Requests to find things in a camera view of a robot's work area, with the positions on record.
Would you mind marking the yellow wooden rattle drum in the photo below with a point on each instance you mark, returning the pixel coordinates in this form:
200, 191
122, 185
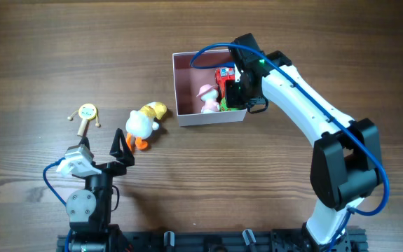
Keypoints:
87, 112

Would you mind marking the green numbered ball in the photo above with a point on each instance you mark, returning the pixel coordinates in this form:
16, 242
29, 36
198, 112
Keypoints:
224, 107

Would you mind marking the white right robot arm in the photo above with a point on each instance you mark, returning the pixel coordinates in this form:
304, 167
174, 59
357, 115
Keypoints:
346, 173

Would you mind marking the red toy fire truck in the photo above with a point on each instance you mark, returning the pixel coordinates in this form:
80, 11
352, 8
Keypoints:
223, 74

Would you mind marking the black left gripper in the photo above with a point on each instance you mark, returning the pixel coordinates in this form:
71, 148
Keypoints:
106, 168

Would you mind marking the pink cardboard box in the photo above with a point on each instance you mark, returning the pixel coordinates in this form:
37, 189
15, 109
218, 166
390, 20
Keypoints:
187, 82

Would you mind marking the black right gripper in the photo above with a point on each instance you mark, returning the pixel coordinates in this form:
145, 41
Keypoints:
235, 99

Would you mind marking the white plush duck yellow hat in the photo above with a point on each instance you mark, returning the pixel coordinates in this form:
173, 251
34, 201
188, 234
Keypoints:
142, 123

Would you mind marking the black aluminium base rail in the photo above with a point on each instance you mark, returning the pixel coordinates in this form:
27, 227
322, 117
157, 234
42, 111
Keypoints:
277, 240

